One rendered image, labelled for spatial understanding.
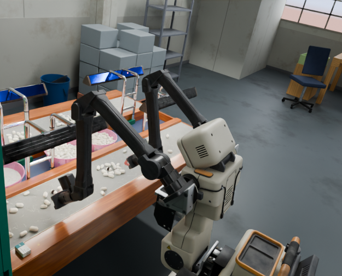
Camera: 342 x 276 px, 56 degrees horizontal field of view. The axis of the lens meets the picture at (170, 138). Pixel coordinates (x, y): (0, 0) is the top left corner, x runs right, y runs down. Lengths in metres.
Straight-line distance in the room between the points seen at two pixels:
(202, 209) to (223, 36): 6.38
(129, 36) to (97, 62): 0.54
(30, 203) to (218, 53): 6.35
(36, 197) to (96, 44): 2.89
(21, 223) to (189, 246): 0.79
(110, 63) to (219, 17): 3.84
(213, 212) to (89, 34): 3.48
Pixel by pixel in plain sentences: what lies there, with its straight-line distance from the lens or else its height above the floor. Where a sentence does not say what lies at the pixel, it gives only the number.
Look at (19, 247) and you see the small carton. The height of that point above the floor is 0.78.
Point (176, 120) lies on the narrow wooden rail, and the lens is 2.76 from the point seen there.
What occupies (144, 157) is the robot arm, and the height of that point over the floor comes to 1.28.
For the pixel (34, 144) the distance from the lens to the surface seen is 1.59.
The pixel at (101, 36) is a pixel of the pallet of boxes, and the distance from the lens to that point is 4.33.
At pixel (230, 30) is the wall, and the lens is 7.45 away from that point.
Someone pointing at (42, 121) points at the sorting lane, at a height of 0.74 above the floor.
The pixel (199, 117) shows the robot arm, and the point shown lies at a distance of 1.53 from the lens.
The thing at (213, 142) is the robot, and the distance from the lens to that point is 1.21.
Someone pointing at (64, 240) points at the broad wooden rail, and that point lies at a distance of 1.57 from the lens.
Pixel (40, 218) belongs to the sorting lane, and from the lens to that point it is 1.70.
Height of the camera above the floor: 1.89
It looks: 27 degrees down
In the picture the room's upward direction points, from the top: 11 degrees clockwise
